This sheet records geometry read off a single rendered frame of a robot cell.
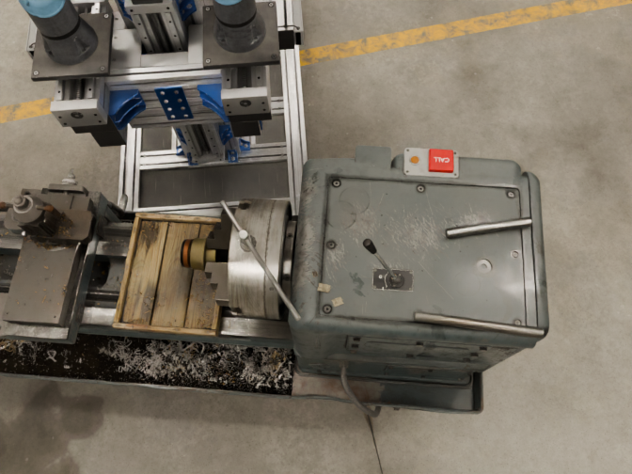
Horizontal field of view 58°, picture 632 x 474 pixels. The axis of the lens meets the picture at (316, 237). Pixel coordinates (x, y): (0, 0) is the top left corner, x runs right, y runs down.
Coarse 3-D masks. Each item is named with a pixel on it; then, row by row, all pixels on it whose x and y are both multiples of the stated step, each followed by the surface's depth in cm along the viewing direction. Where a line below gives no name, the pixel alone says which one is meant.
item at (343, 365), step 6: (342, 366) 168; (342, 372) 168; (342, 378) 168; (342, 384) 169; (348, 384) 170; (348, 390) 171; (348, 396) 174; (354, 396) 175; (354, 402) 176; (360, 408) 179; (366, 408) 181; (378, 408) 192; (396, 408) 205; (372, 414) 184; (378, 414) 190
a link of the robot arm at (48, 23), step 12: (24, 0) 147; (36, 0) 147; (48, 0) 147; (60, 0) 150; (36, 12) 149; (48, 12) 150; (60, 12) 152; (72, 12) 156; (36, 24) 155; (48, 24) 153; (60, 24) 154; (72, 24) 158; (48, 36) 158
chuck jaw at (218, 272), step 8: (208, 264) 149; (216, 264) 149; (224, 264) 149; (208, 272) 148; (216, 272) 148; (224, 272) 148; (216, 280) 147; (224, 280) 147; (216, 288) 149; (224, 288) 146; (216, 296) 145; (224, 296) 145; (224, 304) 147; (240, 312) 147
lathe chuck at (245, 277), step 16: (240, 208) 143; (256, 208) 143; (272, 208) 144; (240, 224) 139; (256, 224) 139; (240, 240) 138; (256, 240) 138; (240, 256) 137; (240, 272) 137; (256, 272) 137; (240, 288) 138; (256, 288) 138; (240, 304) 142; (256, 304) 141
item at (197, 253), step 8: (184, 240) 152; (192, 240) 153; (200, 240) 151; (184, 248) 150; (192, 248) 149; (200, 248) 149; (208, 248) 150; (184, 256) 150; (192, 256) 149; (200, 256) 149; (208, 256) 150; (216, 256) 156; (184, 264) 151; (192, 264) 150; (200, 264) 150
